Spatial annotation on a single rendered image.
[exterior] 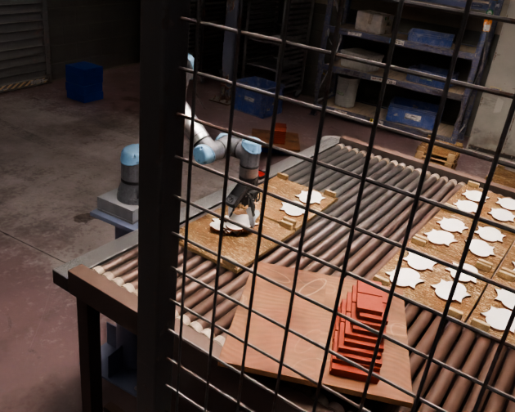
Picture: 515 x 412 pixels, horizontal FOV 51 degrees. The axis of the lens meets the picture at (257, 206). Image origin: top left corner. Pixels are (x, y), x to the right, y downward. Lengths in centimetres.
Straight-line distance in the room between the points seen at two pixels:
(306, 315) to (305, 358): 18
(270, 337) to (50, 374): 162
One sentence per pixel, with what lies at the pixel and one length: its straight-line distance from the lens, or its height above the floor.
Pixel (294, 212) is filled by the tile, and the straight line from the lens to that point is 242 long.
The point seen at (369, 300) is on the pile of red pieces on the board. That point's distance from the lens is 150.
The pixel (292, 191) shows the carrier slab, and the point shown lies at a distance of 263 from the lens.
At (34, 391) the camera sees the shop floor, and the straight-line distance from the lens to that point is 290.
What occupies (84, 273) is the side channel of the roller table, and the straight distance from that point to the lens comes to 194.
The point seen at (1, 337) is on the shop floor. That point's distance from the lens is 323.
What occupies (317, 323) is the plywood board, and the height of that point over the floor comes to 104.
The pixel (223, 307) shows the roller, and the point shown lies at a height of 92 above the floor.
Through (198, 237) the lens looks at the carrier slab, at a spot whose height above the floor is 94.
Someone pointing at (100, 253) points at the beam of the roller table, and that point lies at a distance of 210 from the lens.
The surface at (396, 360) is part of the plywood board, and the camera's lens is 159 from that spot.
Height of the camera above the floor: 204
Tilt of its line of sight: 27 degrees down
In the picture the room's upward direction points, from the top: 7 degrees clockwise
